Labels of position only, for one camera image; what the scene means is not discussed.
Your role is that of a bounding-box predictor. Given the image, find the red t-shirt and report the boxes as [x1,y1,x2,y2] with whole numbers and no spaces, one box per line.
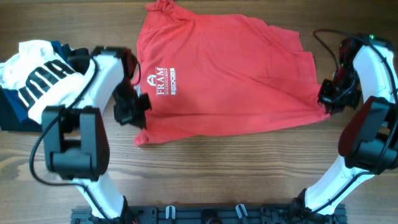
[134,1,328,146]

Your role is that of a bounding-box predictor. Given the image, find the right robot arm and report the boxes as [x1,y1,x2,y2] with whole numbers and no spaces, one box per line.
[287,32,397,223]

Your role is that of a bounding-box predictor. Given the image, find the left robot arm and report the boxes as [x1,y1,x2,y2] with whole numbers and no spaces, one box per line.
[29,46,151,223]

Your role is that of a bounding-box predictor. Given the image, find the black folded garment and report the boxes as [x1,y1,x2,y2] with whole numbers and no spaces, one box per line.
[1,49,90,132]

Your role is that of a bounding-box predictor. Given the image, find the blue folded garment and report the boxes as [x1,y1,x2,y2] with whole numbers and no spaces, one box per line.
[1,40,73,123]

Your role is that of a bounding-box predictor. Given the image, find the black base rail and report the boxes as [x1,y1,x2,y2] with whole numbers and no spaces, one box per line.
[70,203,348,224]

